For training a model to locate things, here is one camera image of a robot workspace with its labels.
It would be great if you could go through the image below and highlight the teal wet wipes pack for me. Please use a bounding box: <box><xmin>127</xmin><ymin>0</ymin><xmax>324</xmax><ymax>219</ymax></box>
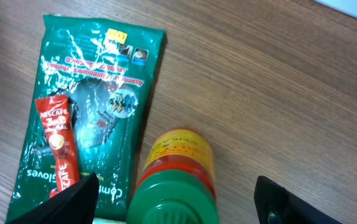
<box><xmin>92</xmin><ymin>218</ymin><xmax>126</xmax><ymax>224</ymax></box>

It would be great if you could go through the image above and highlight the red sauce bottle green cap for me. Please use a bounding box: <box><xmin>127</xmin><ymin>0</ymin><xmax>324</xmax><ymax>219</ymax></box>
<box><xmin>126</xmin><ymin>127</ymin><xmax>219</xmax><ymax>224</ymax></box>

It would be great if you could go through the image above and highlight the red white snack packet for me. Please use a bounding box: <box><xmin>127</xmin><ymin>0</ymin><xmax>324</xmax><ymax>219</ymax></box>
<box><xmin>35</xmin><ymin>95</ymin><xmax>80</xmax><ymax>197</ymax></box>

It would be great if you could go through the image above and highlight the green 3M gloves packet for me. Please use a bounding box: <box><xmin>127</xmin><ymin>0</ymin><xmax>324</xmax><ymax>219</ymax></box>
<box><xmin>5</xmin><ymin>14</ymin><xmax>166</xmax><ymax>223</ymax></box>

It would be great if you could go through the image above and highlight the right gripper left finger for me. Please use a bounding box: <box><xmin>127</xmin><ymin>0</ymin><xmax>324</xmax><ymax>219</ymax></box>
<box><xmin>7</xmin><ymin>172</ymin><xmax>99</xmax><ymax>224</ymax></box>

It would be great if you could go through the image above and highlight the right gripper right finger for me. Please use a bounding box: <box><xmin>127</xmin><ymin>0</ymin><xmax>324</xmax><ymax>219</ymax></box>
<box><xmin>254</xmin><ymin>175</ymin><xmax>341</xmax><ymax>224</ymax></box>

